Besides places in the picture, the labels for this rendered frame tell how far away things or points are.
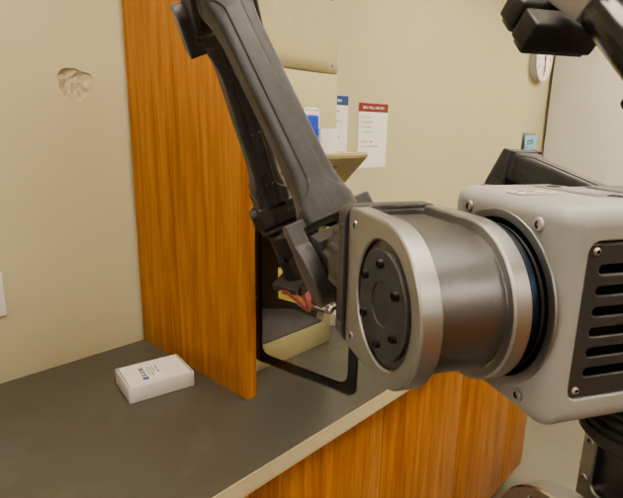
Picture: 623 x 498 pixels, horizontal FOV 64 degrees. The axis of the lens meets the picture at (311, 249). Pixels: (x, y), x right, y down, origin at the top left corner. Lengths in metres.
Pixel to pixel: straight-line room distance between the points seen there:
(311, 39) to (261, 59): 0.77
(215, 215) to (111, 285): 0.49
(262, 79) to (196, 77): 0.64
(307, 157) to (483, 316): 0.29
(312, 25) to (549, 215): 1.08
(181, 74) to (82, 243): 0.54
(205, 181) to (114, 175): 0.38
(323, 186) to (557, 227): 0.27
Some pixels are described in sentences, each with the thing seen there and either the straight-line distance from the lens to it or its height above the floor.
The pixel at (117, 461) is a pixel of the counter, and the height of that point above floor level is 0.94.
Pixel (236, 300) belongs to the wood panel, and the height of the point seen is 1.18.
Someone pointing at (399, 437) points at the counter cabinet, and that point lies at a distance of 1.50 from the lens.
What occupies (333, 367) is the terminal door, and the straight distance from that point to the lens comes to 1.16.
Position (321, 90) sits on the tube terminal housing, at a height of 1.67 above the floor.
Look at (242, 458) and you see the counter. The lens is 1.07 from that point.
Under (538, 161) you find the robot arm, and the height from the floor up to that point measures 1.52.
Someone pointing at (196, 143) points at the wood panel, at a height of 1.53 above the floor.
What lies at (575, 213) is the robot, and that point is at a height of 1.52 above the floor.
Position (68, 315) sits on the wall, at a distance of 1.53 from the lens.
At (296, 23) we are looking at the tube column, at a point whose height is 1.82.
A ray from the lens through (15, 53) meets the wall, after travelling 1.43.
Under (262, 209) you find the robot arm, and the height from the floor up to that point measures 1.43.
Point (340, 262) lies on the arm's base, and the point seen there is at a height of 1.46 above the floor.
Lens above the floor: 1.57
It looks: 14 degrees down
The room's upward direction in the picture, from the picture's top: 1 degrees clockwise
